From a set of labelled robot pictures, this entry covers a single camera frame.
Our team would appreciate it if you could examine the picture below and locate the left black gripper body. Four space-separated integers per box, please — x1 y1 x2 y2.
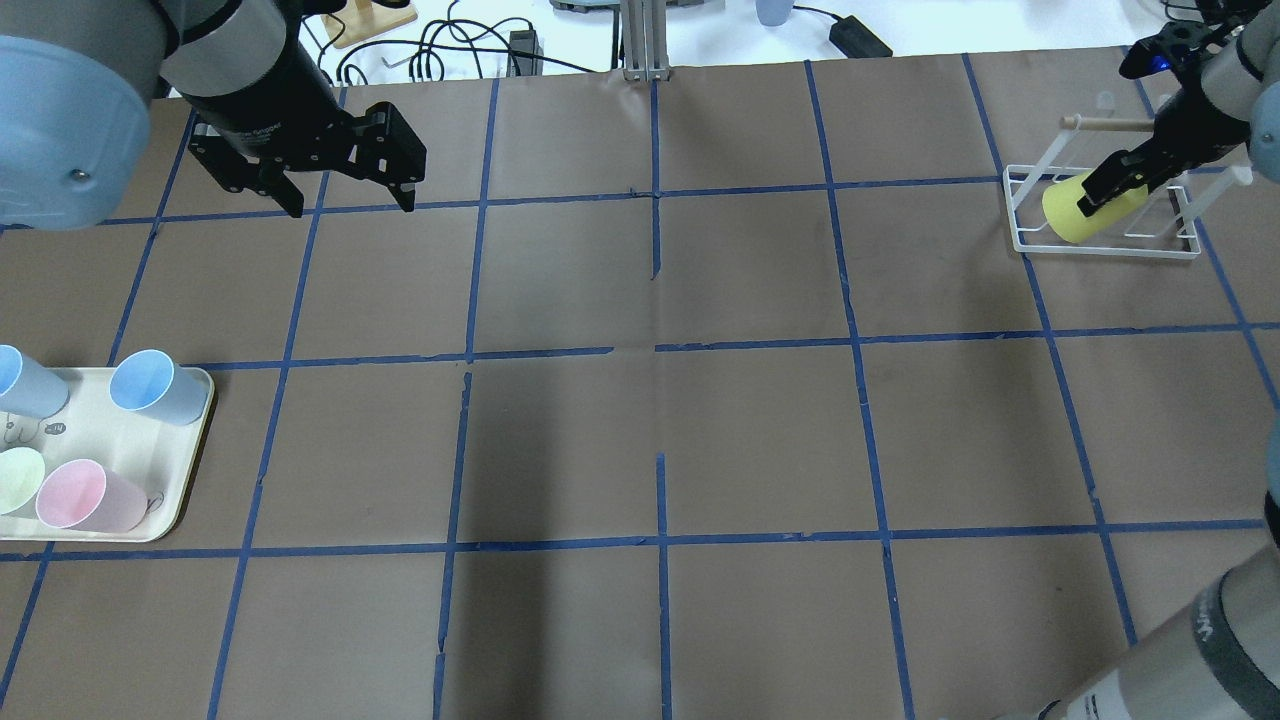
188 101 428 196

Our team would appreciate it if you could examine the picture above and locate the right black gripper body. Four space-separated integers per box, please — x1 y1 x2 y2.
1091 15 1251 186

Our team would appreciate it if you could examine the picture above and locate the yellow-green plastic cup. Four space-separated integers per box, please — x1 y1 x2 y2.
1041 170 1151 245

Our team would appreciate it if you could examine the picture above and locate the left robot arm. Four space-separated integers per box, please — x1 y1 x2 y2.
1 1 428 231

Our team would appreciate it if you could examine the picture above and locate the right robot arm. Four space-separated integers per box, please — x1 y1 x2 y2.
1038 3 1279 719

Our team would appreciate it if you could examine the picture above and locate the blue plastic cup left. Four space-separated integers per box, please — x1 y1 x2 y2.
108 348 211 427

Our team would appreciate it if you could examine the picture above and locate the blue plastic cup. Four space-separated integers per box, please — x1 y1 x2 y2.
108 348 211 427
1 345 70 419

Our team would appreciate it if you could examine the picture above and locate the blue plastic cup right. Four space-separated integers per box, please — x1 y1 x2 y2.
1 345 70 419

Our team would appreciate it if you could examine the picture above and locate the pink plastic cup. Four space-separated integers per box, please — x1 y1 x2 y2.
35 459 148 533

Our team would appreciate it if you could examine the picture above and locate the pale yellow plastic cup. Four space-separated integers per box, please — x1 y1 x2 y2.
1 447 47 520

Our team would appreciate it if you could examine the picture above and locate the cream plastic tray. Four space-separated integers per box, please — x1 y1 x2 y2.
1 366 216 544

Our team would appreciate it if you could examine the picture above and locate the black power adapter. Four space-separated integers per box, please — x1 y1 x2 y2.
828 15 893 59

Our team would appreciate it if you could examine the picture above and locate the white wire cup rack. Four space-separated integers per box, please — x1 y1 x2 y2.
1001 91 1254 261

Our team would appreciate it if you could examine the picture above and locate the aluminium frame post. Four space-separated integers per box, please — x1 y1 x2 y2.
620 0 671 82

